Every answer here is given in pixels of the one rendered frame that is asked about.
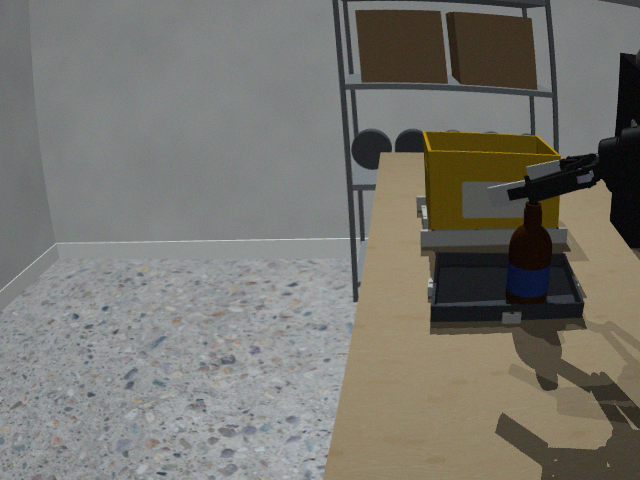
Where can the brown glass bottle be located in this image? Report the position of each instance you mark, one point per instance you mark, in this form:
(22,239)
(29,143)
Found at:
(529,262)

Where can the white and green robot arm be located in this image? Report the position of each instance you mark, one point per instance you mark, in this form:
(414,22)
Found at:
(630,136)

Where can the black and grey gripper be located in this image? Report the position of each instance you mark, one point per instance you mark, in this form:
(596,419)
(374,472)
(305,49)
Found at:
(607,166)

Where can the yellow open-top crate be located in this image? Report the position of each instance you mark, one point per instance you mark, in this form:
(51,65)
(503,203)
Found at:
(459,177)

